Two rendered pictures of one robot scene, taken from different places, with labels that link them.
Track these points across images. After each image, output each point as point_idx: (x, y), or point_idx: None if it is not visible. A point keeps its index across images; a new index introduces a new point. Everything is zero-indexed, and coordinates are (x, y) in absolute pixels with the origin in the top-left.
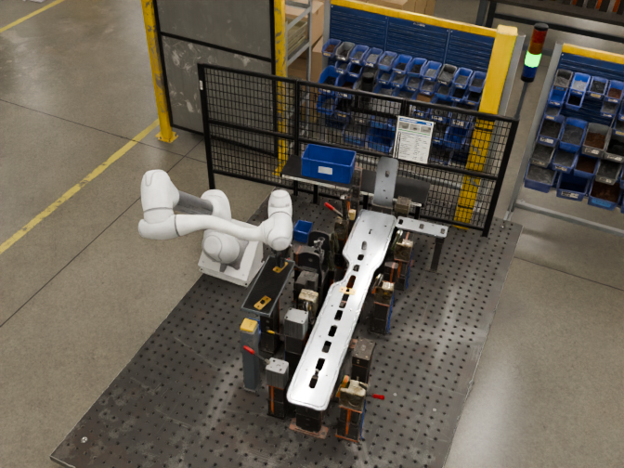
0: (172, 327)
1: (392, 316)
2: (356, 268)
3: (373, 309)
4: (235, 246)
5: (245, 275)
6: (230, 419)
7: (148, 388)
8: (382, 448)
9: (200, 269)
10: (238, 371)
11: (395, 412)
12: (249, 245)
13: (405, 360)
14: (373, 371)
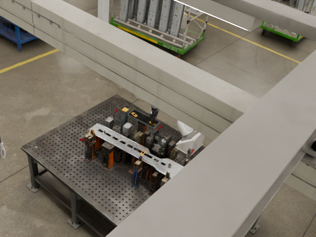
0: (159, 123)
1: (142, 191)
2: (156, 161)
3: (148, 185)
4: (183, 130)
5: (177, 143)
6: None
7: None
8: (78, 164)
9: None
10: None
11: (91, 173)
12: (188, 139)
13: (114, 186)
14: (114, 173)
